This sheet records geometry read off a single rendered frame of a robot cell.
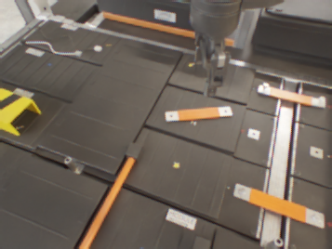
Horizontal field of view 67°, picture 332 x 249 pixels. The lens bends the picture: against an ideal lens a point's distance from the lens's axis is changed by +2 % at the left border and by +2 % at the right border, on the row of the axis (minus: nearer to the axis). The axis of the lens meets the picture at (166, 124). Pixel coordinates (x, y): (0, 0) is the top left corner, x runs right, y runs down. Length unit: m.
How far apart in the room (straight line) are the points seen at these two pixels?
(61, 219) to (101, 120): 0.22
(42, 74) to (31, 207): 0.36
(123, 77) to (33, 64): 0.26
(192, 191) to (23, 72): 0.54
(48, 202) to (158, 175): 0.20
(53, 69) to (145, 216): 0.47
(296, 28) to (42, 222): 0.71
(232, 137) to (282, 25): 0.34
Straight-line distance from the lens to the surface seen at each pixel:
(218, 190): 0.49
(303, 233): 0.52
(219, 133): 0.55
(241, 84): 0.67
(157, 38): 0.82
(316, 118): 0.67
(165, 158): 0.51
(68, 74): 0.72
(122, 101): 0.60
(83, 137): 0.56
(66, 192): 0.51
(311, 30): 0.76
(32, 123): 0.63
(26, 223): 0.51
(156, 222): 0.46
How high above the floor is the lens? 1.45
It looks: 54 degrees down
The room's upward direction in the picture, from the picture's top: 1 degrees counter-clockwise
